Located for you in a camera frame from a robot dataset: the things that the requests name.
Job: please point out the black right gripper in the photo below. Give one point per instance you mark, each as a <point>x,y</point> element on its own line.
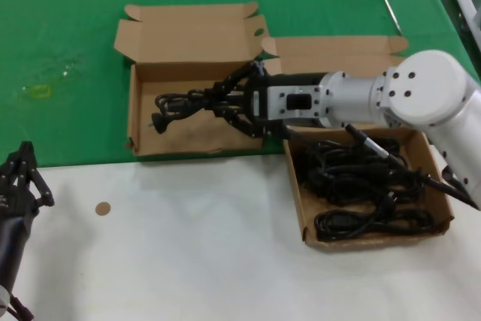
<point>257,106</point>

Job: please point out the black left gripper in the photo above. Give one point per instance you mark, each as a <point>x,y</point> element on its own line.
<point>11,204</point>

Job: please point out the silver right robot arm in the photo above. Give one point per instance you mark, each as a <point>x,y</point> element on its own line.
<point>432,84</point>

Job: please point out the open cardboard box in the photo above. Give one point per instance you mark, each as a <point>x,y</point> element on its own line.
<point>180,39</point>
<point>376,243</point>

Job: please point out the round brown cardboard disc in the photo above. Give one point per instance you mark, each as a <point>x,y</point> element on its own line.
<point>102,208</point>

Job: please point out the green tablecloth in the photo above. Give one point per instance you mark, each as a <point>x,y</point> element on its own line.
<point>56,16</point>

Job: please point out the grey metal profile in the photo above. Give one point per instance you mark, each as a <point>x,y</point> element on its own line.
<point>466,5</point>

